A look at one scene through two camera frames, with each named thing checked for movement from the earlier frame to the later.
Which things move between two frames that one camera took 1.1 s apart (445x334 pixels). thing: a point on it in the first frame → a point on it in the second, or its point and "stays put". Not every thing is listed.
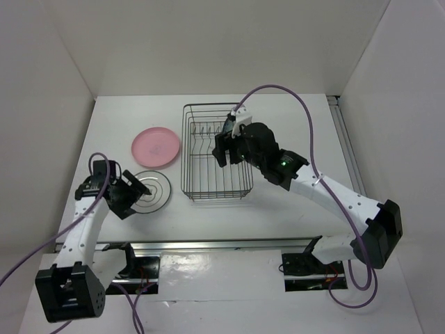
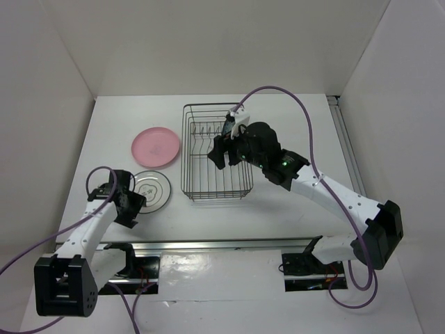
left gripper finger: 135,181 → 122,181
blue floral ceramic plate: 228,126 stays put
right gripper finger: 235,156 stays put
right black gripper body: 226,141 stays put
